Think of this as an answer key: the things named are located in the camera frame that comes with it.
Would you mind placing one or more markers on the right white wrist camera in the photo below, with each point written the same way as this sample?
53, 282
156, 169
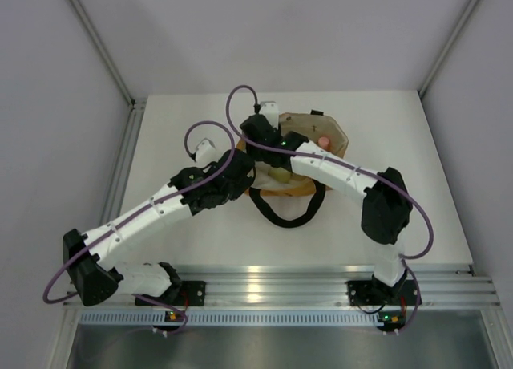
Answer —
270, 110

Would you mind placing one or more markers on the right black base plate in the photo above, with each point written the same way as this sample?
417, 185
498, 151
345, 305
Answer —
363, 293

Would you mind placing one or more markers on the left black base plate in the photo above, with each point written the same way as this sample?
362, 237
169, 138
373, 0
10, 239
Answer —
188, 293

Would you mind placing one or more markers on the left aluminium frame post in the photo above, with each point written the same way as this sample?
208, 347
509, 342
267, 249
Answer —
93, 35

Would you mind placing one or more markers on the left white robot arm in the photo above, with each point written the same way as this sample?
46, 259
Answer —
94, 258

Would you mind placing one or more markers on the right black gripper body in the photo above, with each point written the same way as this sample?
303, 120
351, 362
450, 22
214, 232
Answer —
256, 153

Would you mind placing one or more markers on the aluminium mounting rail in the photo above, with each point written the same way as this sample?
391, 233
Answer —
444, 287

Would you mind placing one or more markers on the yellow pump lotion bottle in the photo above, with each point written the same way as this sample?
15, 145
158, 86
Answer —
280, 175

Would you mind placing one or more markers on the orange bottle pink cap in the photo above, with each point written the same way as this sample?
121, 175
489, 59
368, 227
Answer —
324, 142

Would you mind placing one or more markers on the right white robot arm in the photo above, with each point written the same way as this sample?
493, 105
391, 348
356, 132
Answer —
385, 202

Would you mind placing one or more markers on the slotted grey cable duct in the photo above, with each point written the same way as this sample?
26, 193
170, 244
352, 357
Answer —
235, 318

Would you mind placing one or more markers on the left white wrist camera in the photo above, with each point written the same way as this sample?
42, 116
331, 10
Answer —
205, 153

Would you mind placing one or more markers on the aluminium frame post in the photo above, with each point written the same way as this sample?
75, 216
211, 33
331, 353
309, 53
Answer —
93, 35
456, 32

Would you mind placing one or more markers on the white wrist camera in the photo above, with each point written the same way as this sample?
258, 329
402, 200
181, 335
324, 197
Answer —
270, 110
205, 153

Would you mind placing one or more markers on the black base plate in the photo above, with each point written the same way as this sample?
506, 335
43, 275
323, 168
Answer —
188, 293
363, 293

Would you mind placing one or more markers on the tan canvas tote bag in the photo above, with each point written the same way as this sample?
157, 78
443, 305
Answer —
300, 129

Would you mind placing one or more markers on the right aluminium frame post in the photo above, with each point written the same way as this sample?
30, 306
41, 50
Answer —
456, 32

